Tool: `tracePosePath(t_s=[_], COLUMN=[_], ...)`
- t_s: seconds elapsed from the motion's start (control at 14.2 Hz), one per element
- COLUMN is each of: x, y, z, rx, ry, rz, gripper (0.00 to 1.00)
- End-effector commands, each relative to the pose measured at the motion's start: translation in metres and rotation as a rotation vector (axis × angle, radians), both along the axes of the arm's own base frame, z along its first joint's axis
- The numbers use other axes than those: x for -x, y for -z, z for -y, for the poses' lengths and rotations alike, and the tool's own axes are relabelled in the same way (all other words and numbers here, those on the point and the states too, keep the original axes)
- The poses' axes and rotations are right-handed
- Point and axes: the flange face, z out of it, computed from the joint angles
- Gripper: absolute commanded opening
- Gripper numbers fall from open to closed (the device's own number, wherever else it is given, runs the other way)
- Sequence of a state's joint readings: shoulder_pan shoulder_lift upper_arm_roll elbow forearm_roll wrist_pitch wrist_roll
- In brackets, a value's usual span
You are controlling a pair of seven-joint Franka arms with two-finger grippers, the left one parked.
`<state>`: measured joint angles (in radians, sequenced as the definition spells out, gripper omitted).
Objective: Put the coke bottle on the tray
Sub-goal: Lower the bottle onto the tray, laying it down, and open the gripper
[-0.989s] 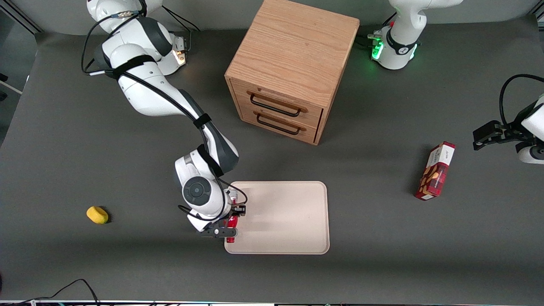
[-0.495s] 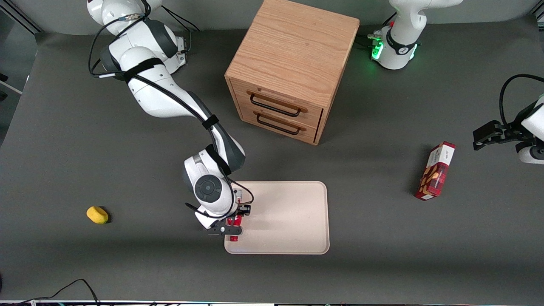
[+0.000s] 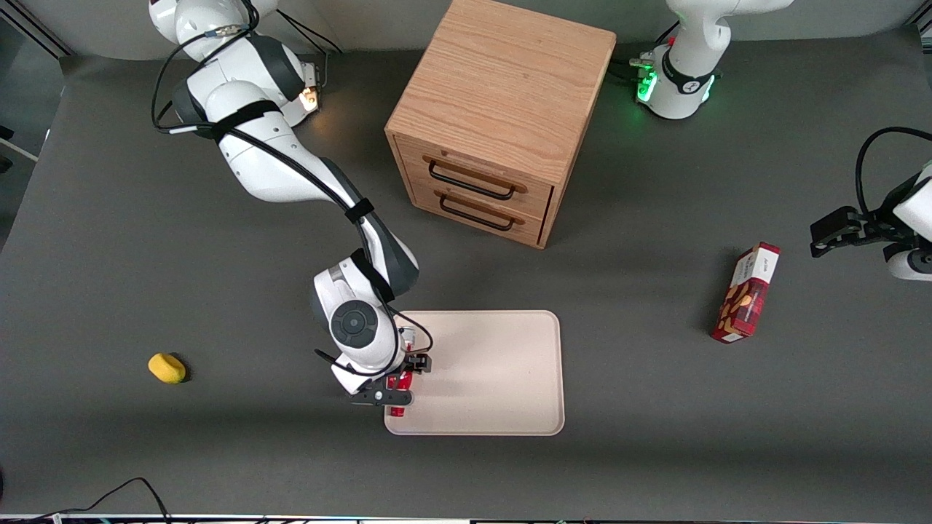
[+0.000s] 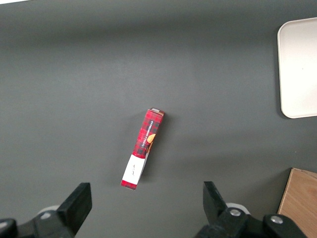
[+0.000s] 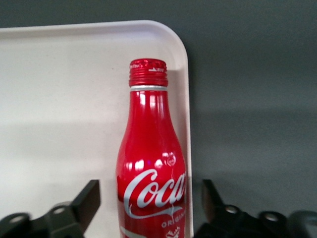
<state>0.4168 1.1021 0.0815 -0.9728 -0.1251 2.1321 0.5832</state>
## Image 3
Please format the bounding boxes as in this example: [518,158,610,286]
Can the red plaid cookie box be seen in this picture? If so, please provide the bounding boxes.
[711,242,781,344]

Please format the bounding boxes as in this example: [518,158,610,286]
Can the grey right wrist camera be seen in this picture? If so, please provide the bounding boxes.
[349,386,415,408]

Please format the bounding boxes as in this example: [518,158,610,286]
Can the black left base cables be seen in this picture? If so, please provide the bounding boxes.
[610,20,679,82]

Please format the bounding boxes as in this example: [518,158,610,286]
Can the aluminium frame rail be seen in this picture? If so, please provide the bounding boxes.
[0,0,75,60]

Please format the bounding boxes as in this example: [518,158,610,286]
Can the wooden drawer cabinet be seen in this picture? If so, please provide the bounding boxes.
[384,0,617,250]

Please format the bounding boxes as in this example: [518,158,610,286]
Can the black floor cable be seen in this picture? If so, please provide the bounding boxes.
[0,477,173,524]

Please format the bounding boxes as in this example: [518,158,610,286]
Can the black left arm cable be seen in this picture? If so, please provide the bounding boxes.
[855,127,932,219]

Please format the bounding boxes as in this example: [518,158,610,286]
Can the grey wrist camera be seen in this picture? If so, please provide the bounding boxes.
[349,386,415,408]
[884,245,932,282]

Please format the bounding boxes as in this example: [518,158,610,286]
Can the black base cables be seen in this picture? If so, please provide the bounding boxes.
[610,20,679,82]
[278,10,345,57]

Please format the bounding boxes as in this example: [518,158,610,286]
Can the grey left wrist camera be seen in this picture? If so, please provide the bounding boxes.
[884,245,932,282]

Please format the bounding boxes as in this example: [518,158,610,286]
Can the red coke bottle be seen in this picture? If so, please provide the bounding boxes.
[384,326,418,418]

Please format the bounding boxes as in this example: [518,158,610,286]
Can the wooden drawer front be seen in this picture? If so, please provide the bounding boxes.
[397,137,556,220]
[408,178,549,245]

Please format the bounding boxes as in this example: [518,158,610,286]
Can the black right base cables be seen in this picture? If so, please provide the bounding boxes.
[278,10,345,57]

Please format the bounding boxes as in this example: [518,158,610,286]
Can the black drawer handle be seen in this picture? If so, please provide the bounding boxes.
[422,154,528,202]
[435,188,526,233]

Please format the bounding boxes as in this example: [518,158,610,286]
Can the yellow sponge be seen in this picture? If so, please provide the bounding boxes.
[148,353,187,384]

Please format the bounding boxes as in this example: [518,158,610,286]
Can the beige rectangular tray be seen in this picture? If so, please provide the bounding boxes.
[384,310,566,437]

